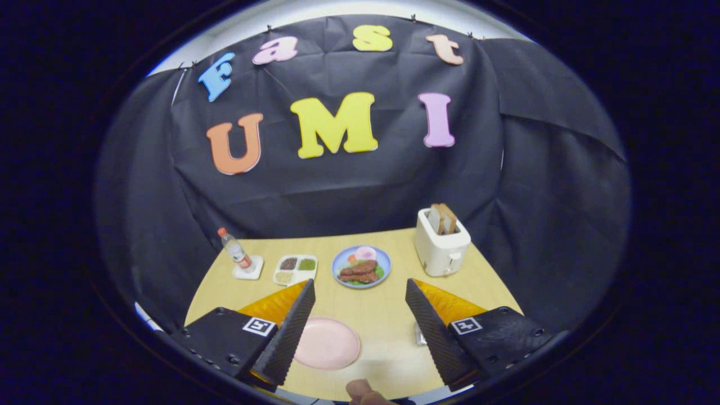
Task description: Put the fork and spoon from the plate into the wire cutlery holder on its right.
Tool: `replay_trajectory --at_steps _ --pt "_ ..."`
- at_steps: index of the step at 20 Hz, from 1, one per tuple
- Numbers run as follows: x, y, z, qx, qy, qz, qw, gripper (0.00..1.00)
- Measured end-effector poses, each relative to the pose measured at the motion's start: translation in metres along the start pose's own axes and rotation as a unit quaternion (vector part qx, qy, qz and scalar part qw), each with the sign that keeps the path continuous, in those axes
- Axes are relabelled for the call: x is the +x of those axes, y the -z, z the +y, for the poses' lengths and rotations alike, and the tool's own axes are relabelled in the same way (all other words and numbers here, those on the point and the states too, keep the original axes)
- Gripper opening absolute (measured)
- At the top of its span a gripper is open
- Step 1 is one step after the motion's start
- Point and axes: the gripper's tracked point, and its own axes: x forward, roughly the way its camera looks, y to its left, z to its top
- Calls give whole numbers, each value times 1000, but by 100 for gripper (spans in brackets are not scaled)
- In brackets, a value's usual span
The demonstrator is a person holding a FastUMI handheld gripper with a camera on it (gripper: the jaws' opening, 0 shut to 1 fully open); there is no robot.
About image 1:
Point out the clear plastic water bottle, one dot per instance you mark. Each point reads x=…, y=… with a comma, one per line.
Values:
x=236, y=253

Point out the white divided grain tray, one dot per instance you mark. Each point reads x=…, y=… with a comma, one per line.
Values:
x=301, y=277

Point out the pink ham slice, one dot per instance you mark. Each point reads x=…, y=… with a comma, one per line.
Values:
x=365, y=253

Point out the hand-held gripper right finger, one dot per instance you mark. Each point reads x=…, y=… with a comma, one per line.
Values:
x=436, y=337

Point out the brown meat strip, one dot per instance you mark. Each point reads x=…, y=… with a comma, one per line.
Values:
x=360, y=267
x=360, y=277

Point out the white square coaster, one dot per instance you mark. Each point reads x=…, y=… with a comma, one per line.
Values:
x=254, y=273

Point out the pink round plate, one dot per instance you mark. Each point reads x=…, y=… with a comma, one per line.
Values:
x=332, y=343

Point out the blue food plate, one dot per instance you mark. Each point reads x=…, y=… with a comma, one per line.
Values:
x=339, y=260

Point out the cream white toaster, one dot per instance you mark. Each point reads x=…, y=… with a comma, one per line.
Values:
x=439, y=253

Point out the black backdrop cloth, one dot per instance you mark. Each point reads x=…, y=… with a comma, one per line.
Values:
x=365, y=185

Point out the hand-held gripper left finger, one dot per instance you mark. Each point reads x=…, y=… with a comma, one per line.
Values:
x=287, y=343

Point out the toasted bread slice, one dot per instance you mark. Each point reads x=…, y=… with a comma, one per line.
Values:
x=449, y=218
x=434, y=220

